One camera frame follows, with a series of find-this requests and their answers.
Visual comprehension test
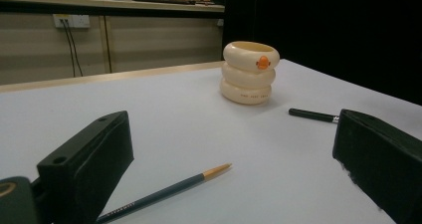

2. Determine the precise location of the dark pencil with gold end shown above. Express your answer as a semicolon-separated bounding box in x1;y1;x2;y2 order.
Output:
95;162;233;224

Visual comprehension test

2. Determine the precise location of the black pen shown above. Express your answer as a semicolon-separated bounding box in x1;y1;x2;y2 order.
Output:
288;108;340;124

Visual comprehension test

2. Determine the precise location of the white table sheet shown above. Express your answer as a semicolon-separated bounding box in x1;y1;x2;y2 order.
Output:
0;58;422;224

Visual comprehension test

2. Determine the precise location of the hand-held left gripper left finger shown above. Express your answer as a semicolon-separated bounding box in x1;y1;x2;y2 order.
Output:
36;110;135;224

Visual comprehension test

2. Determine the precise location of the white wall socket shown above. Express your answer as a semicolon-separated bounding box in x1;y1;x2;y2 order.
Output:
53;14;92;30

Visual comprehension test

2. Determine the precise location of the long wooden desk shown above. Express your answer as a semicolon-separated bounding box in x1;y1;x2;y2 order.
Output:
0;0;226;86

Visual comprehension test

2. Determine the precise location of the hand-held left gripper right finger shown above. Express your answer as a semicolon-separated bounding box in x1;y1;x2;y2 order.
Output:
331;109;422;224

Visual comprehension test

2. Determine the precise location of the black power cable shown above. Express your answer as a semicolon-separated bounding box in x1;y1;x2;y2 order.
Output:
65;19;85;78
60;19;77;79

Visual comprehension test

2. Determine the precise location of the cream ringed pen holder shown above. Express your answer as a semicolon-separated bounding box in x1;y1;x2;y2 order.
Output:
219;40;281;106

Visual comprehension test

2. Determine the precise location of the black curtain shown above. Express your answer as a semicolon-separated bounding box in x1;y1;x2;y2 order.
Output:
222;0;422;107

